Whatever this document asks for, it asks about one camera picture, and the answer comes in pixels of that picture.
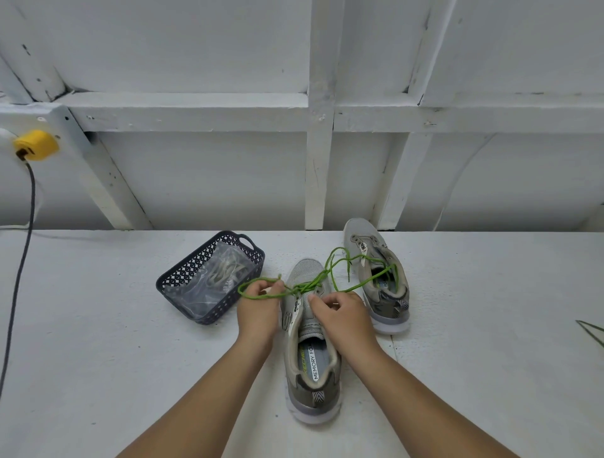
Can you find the clear plastic bag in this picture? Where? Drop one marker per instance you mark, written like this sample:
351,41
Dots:
203,292

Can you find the green shoelace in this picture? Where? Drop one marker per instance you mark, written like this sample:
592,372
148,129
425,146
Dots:
332,276

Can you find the grey shoelaces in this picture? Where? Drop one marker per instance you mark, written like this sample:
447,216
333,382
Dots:
225,272

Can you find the person's left hand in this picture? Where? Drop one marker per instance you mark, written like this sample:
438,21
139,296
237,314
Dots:
257,316

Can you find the person's right forearm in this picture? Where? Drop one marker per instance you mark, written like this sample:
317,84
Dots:
415,406

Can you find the grey sneaker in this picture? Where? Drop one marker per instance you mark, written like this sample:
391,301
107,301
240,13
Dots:
377,292
306,372

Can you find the person's right thumb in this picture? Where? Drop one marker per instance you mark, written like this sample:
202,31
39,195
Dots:
317,307

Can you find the person's left fingers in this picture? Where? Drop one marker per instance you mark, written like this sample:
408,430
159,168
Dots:
271,288

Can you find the person's left forearm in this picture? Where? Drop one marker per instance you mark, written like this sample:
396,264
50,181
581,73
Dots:
207,401

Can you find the yellow plug adapter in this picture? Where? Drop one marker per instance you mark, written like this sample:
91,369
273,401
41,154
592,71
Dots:
37,145

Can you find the dark blue plastic basket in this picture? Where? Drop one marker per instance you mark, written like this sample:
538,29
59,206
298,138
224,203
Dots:
188,273

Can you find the person's right hand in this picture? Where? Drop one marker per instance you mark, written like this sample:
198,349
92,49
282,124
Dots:
347,328

